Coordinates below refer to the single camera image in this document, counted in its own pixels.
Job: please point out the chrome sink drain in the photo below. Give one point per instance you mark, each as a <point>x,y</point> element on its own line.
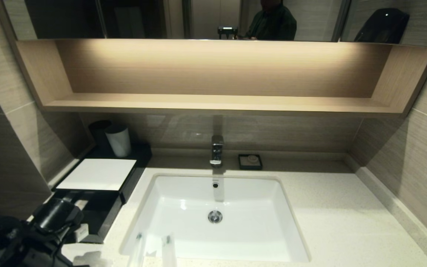
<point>215,216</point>

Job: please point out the light wooden wall shelf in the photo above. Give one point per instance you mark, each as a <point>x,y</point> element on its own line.
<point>217,103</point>

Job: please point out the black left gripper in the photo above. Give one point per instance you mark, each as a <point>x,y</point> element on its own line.
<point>56,215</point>

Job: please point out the black pull-out drawer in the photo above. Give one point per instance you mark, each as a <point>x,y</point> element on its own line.
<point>102,218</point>

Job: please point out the black wall hair dryer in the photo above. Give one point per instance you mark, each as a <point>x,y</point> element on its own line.
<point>383,27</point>

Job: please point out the white cup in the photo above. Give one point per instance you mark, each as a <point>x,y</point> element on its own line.
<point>119,142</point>

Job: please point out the round beige soap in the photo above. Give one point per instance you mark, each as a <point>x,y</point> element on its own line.
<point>252,159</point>

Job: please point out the black soap dish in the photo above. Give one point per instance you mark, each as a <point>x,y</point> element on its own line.
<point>241,166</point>

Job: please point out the black cup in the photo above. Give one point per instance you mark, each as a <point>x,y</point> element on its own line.
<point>97,136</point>

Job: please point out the black amenity drawer box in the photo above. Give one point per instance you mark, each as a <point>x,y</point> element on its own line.
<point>142,155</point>

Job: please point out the white sink basin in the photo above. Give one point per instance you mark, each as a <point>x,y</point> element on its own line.
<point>254,226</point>

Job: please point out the chrome faucet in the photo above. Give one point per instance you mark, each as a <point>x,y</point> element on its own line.
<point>216,148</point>

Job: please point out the wall mirror cabinet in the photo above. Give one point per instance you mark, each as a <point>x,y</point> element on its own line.
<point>310,18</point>

